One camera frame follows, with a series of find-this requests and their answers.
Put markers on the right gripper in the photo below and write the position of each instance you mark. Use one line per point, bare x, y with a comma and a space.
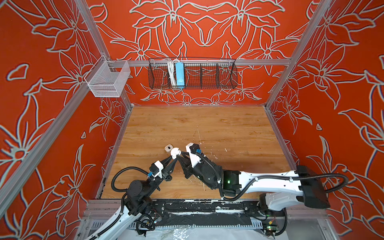
186, 168

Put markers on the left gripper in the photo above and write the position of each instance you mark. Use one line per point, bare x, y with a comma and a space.
167, 172

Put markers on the white earbud charging case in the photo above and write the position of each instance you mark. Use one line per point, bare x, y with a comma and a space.
168, 148

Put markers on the white round puck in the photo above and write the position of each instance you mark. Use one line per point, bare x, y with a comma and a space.
175, 152

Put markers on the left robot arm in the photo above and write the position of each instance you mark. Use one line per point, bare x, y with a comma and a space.
136, 203

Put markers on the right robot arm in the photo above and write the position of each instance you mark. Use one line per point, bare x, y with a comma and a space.
278, 191

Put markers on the blue white box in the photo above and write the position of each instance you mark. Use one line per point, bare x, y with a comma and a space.
180, 75

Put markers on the clear plastic bin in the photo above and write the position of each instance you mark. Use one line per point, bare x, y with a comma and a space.
106, 82

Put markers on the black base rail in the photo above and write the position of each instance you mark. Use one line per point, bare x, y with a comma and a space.
168, 213

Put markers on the black wire basket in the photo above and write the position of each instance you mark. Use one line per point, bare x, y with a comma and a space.
200, 74

